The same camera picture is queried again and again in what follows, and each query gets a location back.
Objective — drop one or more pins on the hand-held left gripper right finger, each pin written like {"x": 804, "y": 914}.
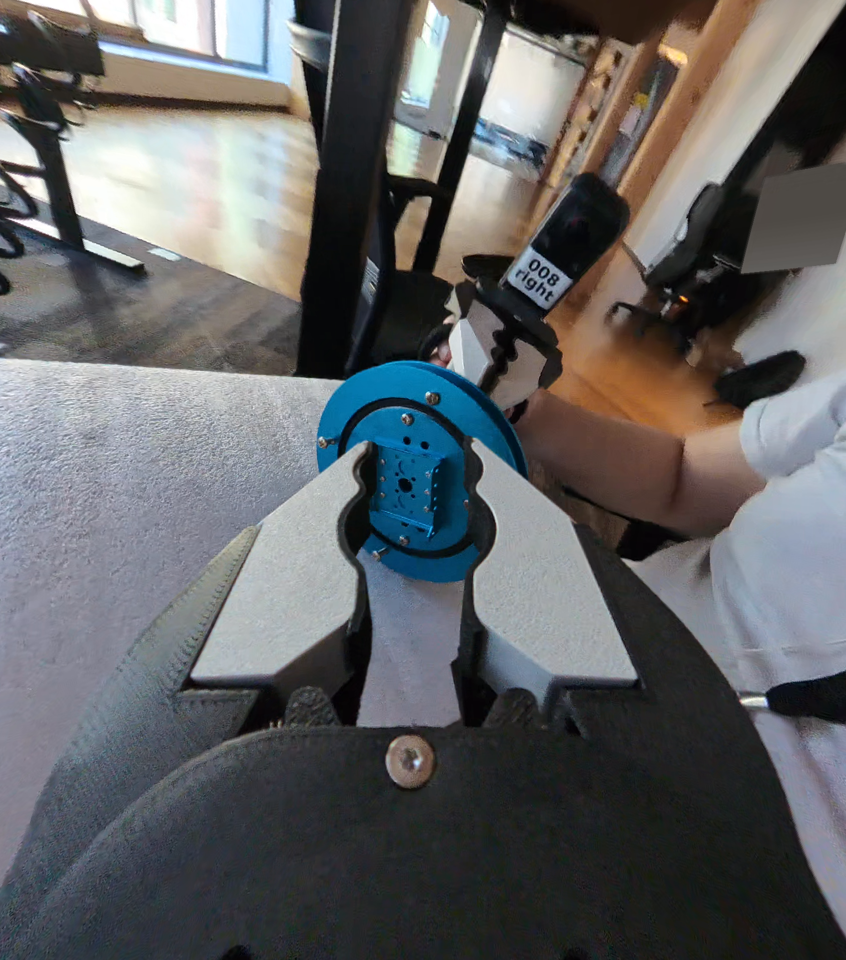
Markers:
{"x": 550, "y": 600}

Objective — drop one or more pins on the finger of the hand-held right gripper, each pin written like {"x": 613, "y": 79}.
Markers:
{"x": 520, "y": 375}
{"x": 471, "y": 349}

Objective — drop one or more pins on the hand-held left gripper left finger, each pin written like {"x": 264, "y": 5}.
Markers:
{"x": 280, "y": 600}

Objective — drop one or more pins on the blue round metal turntable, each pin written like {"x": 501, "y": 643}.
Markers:
{"x": 348, "y": 405}

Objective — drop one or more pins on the person's right forearm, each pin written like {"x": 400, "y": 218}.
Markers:
{"x": 603, "y": 465}

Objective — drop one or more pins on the black desk leg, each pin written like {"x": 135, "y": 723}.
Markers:
{"x": 348, "y": 187}

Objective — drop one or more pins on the white foam sheet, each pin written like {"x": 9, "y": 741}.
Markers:
{"x": 92, "y": 487}

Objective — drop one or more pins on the black chair armrest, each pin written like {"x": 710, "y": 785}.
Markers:
{"x": 760, "y": 379}

